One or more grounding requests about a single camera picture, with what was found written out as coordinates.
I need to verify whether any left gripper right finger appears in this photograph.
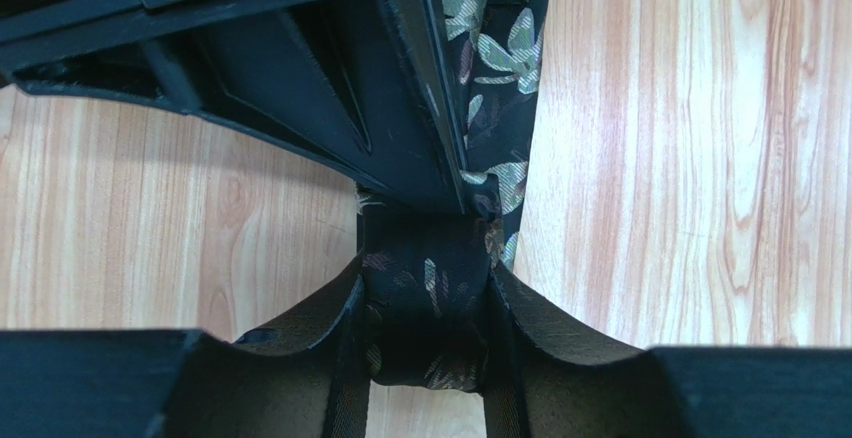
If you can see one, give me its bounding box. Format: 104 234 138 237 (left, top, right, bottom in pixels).
482 267 851 437

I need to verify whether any black floral patterned tie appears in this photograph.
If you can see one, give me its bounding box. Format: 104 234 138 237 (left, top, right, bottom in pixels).
358 0 548 392

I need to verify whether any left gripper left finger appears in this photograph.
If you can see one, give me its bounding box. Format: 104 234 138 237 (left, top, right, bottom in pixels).
1 259 370 437

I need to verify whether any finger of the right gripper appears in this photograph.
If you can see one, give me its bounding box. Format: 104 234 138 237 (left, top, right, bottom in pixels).
1 0 467 213

